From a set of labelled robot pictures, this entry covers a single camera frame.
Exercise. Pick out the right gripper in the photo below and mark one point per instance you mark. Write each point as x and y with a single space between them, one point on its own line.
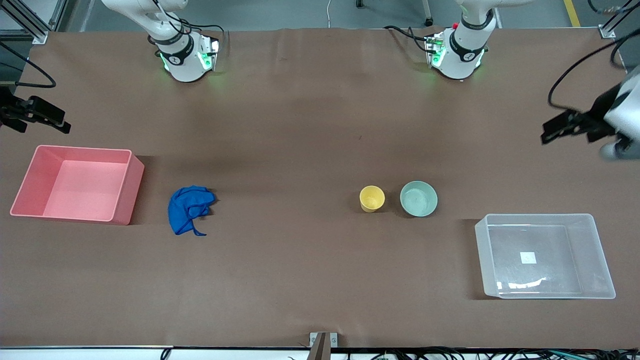
14 113

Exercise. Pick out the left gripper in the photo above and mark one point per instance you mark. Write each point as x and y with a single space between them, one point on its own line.
598 119

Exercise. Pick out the blue cloth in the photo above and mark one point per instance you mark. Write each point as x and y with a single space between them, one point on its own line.
185 207

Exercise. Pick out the pale green bowl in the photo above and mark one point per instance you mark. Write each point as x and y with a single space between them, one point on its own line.
418 199

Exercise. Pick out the yellow plastic cup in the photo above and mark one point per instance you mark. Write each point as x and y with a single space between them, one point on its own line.
372 199

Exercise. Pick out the right arm base connector plate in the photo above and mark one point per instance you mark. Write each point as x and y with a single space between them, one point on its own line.
212 52

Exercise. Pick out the left arm base connector plate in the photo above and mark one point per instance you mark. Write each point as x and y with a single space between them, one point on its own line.
434 50

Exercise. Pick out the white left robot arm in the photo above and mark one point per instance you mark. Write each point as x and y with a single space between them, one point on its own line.
457 60

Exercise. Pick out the pink plastic box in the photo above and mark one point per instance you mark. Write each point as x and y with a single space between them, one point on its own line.
80 190

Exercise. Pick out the clear plastic box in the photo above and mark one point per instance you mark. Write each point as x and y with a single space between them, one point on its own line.
545 280

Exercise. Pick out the white square label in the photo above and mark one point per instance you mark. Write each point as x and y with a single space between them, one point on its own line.
528 258

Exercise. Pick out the grey stand leg with caster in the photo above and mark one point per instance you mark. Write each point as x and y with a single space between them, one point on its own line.
428 15

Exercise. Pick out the brown table mat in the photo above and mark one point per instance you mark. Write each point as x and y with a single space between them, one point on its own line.
300 125

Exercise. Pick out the aluminium frame post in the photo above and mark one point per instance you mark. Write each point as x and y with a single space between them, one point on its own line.
30 20
615 22

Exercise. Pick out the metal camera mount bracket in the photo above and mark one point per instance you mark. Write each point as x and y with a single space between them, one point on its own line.
323 342

